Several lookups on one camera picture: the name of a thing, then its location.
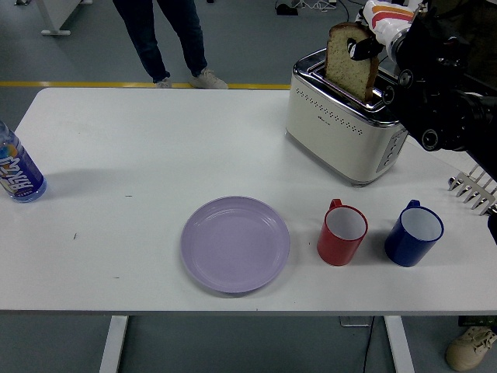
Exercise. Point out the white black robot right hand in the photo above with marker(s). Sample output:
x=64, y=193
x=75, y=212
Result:
x=388, y=17

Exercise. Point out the brown-crust bread slice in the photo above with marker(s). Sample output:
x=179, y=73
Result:
x=345, y=66

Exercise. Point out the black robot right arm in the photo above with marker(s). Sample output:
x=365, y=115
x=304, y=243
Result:
x=435, y=97

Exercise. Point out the purple round plate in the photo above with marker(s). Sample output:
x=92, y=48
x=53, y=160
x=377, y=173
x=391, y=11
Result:
x=233, y=245

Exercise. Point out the person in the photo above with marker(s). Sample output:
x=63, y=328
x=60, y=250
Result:
x=155, y=39
x=483, y=58

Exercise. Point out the cream chrome two-slot toaster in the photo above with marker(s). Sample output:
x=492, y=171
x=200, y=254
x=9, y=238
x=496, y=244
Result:
x=330, y=136

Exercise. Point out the white paper sheet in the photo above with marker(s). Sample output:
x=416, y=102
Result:
x=427, y=159

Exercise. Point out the silver metal toast rack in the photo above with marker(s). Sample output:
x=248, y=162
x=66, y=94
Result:
x=471, y=192

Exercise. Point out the blue enamel mug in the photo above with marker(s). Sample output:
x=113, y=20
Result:
x=404, y=248

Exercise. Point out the red enamel mug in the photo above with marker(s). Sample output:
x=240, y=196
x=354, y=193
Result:
x=334, y=248

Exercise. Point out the black table control panel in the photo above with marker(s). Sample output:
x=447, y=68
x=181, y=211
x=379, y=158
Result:
x=475, y=320

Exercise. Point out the yellow floor tape line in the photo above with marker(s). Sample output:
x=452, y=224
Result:
x=77, y=84

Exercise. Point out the white table leg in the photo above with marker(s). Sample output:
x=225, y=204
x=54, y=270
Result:
x=114, y=346
x=400, y=346

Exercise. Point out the white background desk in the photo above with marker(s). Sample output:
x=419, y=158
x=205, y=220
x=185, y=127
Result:
x=50, y=19

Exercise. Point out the person's beige shoe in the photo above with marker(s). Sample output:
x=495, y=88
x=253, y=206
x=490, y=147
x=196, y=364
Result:
x=466, y=349

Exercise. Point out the blue-label plastic water bottle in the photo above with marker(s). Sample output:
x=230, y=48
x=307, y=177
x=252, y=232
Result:
x=21, y=175

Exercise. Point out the grey under-table bracket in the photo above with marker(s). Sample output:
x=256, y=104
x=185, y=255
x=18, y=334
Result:
x=351, y=321

